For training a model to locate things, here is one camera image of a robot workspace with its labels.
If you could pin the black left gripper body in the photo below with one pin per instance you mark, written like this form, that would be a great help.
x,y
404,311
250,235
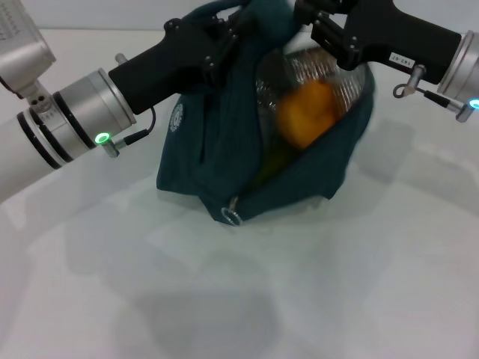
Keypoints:
x,y
176,63

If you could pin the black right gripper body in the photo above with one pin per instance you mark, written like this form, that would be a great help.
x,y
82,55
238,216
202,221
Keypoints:
x,y
400,41

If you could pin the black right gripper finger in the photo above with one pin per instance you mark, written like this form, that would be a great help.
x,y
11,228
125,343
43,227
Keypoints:
x,y
333,37
314,5

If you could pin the yellow orange pear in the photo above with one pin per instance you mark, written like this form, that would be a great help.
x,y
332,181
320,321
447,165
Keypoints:
x,y
307,112

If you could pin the dark teal insulated bag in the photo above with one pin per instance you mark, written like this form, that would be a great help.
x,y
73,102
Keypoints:
x,y
224,157

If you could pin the green cucumber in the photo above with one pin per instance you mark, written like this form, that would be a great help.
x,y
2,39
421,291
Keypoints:
x,y
275,162

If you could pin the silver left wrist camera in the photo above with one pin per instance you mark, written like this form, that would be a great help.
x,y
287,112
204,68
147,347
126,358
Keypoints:
x,y
18,48

